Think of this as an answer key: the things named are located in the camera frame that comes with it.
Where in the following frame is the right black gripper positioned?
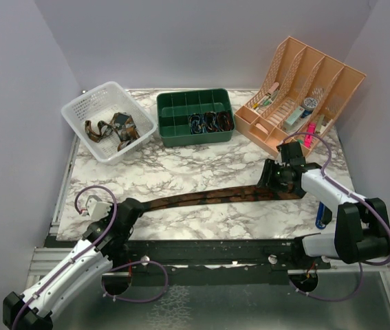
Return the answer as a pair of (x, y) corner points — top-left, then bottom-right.
(257, 158), (290, 193)

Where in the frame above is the brown red patterned tie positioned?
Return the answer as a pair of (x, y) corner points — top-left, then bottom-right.
(142, 185), (306, 212)

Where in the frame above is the peach desk organizer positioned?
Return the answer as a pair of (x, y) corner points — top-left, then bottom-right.
(235, 36), (366, 157)

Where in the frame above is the white plastic basket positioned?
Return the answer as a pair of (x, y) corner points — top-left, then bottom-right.
(61, 81), (157, 165)

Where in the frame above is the green compartment tray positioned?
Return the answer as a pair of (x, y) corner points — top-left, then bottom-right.
(157, 89), (235, 147)

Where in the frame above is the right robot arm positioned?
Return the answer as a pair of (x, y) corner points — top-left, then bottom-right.
(257, 142), (390, 269)

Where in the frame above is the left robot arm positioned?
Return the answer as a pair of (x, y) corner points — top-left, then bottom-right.
(3, 196), (149, 329)

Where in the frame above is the brown ties pile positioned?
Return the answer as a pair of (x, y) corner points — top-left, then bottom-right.
(84, 112), (140, 151)

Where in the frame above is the pink eraser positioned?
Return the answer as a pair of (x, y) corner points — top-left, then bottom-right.
(255, 123), (269, 135)

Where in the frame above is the teal white box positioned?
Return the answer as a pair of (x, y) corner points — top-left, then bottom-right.
(283, 106), (304, 131)

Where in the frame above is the pink highlighter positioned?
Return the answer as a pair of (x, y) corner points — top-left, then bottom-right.
(303, 122), (316, 148)

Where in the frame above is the blue stapler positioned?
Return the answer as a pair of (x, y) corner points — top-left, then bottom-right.
(315, 202), (332, 230)

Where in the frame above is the brown rolled tie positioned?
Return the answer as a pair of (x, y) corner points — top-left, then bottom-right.
(216, 111), (234, 131)

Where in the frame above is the round tape tin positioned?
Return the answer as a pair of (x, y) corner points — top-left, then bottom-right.
(302, 97), (318, 112)

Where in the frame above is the dark orange rolled tie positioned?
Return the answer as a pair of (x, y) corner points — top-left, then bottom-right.
(203, 111), (219, 133)

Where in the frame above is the blue rolled tie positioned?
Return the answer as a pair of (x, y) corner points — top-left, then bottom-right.
(188, 113), (204, 135)

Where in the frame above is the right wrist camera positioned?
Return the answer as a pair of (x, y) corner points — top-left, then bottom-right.
(276, 145), (290, 164)

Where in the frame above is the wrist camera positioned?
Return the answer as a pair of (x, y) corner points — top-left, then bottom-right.
(80, 195), (112, 221)
(276, 145), (290, 164)

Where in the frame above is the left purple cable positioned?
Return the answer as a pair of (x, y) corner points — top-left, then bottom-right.
(10, 185), (118, 330)

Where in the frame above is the purple cable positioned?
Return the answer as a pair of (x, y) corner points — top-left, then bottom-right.
(280, 132), (390, 266)
(10, 185), (118, 330)

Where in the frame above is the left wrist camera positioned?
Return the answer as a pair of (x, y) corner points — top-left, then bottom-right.
(80, 195), (112, 221)

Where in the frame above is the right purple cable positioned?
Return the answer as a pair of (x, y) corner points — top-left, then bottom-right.
(280, 132), (390, 266)

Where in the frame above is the black mounting rail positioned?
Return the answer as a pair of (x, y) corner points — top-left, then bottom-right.
(43, 236), (340, 286)

